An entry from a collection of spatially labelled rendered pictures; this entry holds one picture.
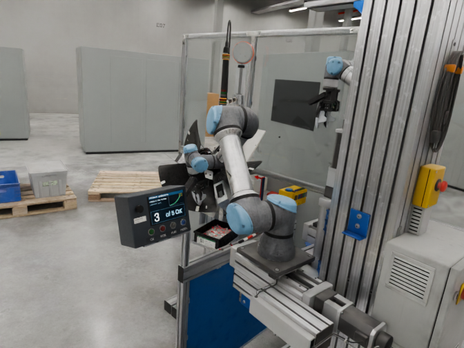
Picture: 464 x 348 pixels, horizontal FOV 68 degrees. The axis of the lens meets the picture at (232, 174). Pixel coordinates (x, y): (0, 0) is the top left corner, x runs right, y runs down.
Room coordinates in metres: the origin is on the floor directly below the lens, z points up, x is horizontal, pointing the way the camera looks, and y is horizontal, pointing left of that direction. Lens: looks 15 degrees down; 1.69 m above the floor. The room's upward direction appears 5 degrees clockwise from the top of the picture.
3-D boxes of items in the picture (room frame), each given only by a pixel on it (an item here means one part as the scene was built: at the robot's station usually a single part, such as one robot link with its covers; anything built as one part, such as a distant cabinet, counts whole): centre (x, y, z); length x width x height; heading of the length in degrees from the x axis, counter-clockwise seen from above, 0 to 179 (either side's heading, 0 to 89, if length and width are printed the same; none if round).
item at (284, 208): (1.23, -0.19, 1.20); 0.13 x 0.12 x 0.14; 117
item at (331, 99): (1.84, -0.48, 1.62); 0.09 x 0.08 x 0.12; 47
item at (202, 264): (1.70, -0.11, 0.82); 0.90 x 0.04 x 0.08; 137
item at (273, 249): (1.24, -0.20, 1.09); 0.15 x 0.15 x 0.10
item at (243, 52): (2.73, -0.01, 1.88); 0.16 x 0.07 x 0.16; 82
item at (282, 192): (1.99, -0.38, 1.02); 0.16 x 0.10 x 0.11; 137
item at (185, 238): (1.38, 0.18, 0.96); 0.03 x 0.03 x 0.20; 47
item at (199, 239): (1.76, 0.06, 0.85); 0.22 x 0.17 x 0.07; 151
